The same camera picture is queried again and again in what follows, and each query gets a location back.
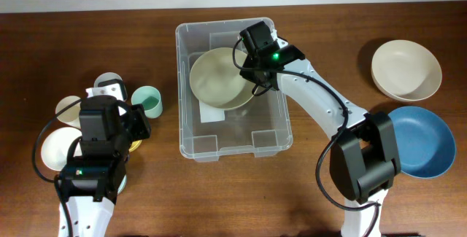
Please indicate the mint small bowl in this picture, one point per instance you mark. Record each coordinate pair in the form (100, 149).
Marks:
(122, 185)

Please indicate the cream cup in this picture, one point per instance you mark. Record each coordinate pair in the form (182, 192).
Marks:
(70, 116)

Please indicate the white small bowl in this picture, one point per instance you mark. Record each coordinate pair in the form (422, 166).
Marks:
(55, 147)

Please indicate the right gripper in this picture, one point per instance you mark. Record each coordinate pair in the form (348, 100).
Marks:
(248, 60)

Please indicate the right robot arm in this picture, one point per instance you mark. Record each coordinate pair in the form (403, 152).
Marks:
(358, 166)

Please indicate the blue plate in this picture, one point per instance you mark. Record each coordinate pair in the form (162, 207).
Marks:
(425, 143)

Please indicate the cream plate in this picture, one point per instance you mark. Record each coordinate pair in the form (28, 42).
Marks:
(216, 81)

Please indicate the clear plastic storage container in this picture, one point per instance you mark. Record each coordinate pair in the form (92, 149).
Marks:
(261, 127)

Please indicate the mint green cup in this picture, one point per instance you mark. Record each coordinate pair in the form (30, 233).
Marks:
(150, 98)

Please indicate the yellow small bowl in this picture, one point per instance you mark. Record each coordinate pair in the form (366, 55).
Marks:
(135, 145)

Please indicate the white label in container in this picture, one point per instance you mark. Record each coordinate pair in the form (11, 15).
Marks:
(209, 114)

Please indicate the grey cup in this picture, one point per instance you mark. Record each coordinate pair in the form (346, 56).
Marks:
(108, 78)

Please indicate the beige bowl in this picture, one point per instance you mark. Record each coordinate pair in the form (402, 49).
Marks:
(406, 71)

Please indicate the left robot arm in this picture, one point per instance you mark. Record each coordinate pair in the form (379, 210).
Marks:
(88, 185)

